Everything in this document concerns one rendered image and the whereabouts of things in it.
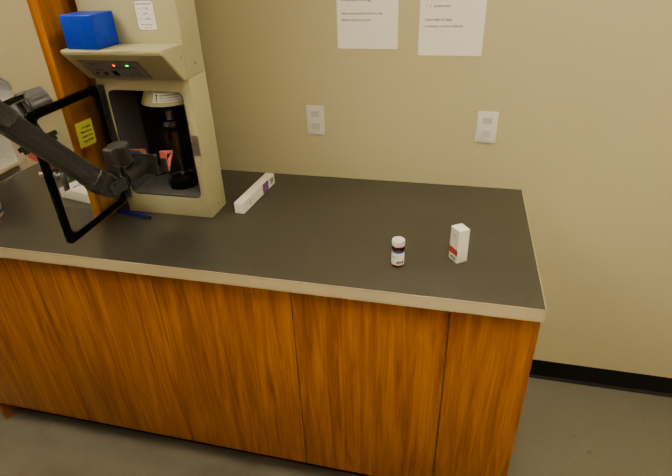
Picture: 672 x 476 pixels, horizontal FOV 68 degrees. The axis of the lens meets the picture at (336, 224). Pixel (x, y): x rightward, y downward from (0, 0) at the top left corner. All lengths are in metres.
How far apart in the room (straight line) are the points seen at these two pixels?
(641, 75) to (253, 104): 1.34
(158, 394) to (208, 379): 0.25
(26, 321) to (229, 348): 0.79
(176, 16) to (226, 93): 0.55
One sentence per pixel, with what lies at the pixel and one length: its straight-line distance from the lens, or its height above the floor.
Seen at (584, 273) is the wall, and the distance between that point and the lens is 2.20.
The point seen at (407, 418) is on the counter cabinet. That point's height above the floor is 0.43.
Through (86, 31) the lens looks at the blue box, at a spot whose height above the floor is 1.56.
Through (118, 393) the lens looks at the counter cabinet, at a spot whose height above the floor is 0.30.
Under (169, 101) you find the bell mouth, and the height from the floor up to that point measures 1.33.
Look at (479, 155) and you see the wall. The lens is 1.92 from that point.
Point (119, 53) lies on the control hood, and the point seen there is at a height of 1.50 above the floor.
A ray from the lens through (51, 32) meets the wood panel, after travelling 1.73.
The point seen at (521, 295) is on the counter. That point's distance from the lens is 1.38.
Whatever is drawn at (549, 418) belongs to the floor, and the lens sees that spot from 2.39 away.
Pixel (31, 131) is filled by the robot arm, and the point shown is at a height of 1.39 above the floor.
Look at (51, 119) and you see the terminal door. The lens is 1.60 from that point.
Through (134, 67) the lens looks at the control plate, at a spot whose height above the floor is 1.46.
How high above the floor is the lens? 1.75
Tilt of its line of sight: 29 degrees down
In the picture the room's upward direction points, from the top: 2 degrees counter-clockwise
